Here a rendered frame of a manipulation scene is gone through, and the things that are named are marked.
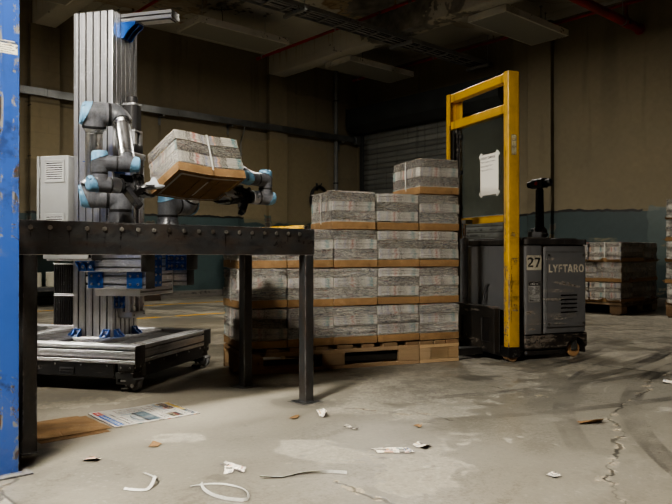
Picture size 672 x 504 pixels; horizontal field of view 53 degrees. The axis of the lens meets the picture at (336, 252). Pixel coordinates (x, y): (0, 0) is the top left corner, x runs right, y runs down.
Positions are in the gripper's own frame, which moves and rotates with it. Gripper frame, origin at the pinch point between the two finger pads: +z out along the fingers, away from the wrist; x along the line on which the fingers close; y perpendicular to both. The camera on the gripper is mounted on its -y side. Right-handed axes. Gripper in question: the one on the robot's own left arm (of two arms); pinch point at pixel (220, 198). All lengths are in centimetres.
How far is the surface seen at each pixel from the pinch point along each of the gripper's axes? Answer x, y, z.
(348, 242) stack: 1, -24, -84
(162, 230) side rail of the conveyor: 54, -43, 68
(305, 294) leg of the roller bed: 45, -69, -3
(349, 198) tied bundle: 10, 1, -85
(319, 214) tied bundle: -16, 1, -82
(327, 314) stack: -19, -62, -71
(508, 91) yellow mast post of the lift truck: 84, 48, -174
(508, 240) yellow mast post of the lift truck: 50, -41, -174
